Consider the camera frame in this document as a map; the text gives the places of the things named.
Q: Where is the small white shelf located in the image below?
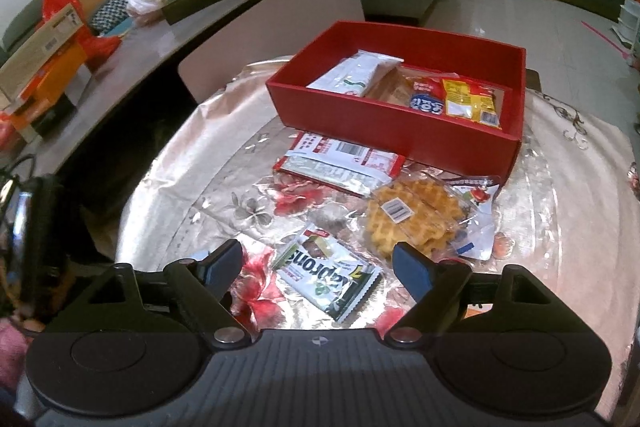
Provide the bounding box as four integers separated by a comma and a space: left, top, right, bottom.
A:
612, 0, 640, 58

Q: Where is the red date snack packet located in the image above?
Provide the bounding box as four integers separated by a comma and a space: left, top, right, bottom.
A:
442, 173, 503, 208

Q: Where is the bread packet with blue label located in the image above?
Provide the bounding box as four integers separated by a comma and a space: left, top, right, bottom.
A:
365, 68, 449, 114

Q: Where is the yellow snack packet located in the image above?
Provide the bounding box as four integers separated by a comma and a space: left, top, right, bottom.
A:
440, 76, 503, 130

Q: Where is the pink stick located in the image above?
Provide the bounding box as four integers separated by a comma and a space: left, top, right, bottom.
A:
581, 21, 632, 58

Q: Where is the orange cardboard box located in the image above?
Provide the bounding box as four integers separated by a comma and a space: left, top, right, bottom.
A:
0, 3, 92, 144

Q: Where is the orange red plastic bag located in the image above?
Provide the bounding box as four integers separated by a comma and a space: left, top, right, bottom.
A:
41, 0, 122, 72

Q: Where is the grey coffee table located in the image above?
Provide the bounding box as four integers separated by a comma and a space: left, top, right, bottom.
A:
0, 0, 366, 172

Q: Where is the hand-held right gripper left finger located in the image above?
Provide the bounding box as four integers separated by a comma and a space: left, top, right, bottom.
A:
87, 238, 251, 349

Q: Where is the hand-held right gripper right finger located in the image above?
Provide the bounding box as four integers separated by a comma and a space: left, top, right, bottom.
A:
382, 242, 566, 350

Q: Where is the waffle packet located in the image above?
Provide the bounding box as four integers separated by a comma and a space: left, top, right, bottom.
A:
364, 177, 496, 263

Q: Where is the red silver snack packet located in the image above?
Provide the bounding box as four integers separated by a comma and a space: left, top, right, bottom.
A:
272, 132, 407, 199

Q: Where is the green white snack packet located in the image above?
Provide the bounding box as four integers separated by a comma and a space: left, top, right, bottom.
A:
271, 223, 384, 323

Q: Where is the black white checked cushion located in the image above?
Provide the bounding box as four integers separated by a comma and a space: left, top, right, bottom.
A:
90, 0, 137, 36

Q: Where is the red cardboard box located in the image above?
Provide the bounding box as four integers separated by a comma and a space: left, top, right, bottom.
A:
265, 21, 528, 185

